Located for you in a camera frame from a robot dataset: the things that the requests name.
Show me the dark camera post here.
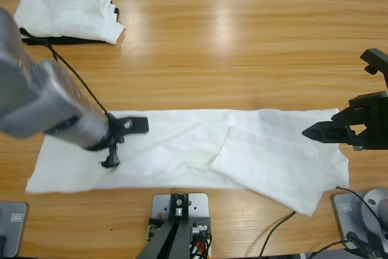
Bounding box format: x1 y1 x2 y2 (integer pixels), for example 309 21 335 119
135 218 192 259

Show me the folded black garment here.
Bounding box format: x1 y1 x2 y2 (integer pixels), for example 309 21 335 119
18 0 122 47

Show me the folded white t-shirt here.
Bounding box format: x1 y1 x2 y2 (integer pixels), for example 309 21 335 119
13 0 126 44

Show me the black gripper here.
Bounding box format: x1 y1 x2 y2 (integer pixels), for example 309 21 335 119
301 90 388 153
85 113 125 169

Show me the black mount cable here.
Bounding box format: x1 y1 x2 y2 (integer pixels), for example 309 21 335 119
198 231 215 259

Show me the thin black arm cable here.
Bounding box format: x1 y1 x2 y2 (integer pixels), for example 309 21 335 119
21 36 112 120

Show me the black post clamp with bolt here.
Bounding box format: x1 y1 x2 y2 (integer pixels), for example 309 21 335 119
169 192 191 221

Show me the orange cable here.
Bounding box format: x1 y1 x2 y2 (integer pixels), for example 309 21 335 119
191 239 210 259

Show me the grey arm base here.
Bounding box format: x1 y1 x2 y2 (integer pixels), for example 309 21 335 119
0 200 30 258
330 188 388 252

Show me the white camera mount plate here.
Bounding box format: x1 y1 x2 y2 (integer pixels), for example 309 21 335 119
151 192 210 243

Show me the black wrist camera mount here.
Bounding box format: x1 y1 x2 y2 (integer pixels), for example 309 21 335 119
360 48 388 93
116 115 150 135

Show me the arm base with cable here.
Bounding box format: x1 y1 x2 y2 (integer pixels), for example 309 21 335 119
247 185 387 259

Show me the white t-shirt with black print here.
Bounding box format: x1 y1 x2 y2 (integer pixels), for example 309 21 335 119
25 107 350 218

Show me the black post bracket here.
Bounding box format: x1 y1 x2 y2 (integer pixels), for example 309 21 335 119
189 215 212 239
146 217 167 241

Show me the short black cable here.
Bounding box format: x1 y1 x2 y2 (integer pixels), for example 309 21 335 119
304 239 352 259

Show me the black base plug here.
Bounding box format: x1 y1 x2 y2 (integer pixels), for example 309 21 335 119
346 230 381 259

